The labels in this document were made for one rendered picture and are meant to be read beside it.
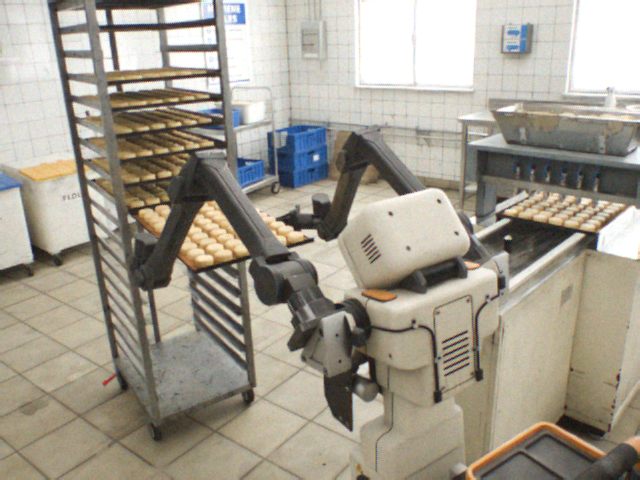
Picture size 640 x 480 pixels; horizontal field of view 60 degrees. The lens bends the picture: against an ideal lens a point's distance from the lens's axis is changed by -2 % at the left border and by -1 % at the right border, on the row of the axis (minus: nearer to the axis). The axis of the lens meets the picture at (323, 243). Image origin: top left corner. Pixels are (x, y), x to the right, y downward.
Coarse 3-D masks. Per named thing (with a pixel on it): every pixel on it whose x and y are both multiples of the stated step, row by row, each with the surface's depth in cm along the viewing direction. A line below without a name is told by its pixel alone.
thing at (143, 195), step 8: (96, 184) 248; (104, 184) 240; (152, 184) 236; (160, 184) 236; (168, 184) 235; (112, 192) 231; (128, 192) 224; (136, 192) 225; (144, 192) 224; (152, 192) 225; (160, 192) 223; (128, 200) 214; (136, 200) 214; (144, 200) 217; (152, 200) 212; (160, 200) 219; (168, 200) 215; (128, 208) 210
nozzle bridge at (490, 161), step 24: (480, 144) 231; (504, 144) 229; (480, 168) 237; (504, 168) 234; (528, 168) 227; (552, 168) 221; (576, 168) 214; (600, 168) 208; (624, 168) 202; (480, 192) 248; (552, 192) 218; (576, 192) 212; (600, 192) 207; (624, 192) 205; (480, 216) 251
